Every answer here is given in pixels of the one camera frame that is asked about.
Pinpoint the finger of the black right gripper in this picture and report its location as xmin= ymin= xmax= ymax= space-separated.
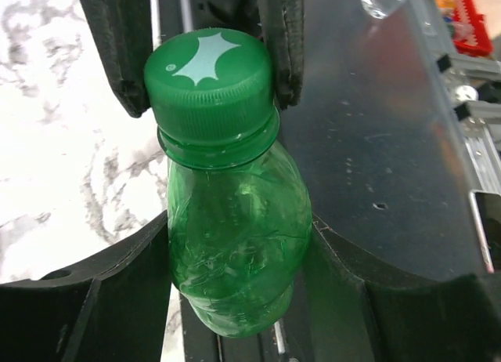
xmin=257 ymin=0 xmax=305 ymax=110
xmin=79 ymin=0 xmax=152 ymax=118

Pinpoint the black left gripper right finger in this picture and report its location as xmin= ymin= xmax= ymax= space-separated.
xmin=304 ymin=217 xmax=500 ymax=361

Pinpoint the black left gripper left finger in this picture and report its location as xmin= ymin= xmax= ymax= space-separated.
xmin=1 ymin=212 xmax=171 ymax=362

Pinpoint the green bottle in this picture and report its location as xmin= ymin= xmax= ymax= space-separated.
xmin=144 ymin=28 xmax=312 ymax=338

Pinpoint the red parts bin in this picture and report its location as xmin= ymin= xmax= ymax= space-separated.
xmin=434 ymin=0 xmax=494 ymax=57

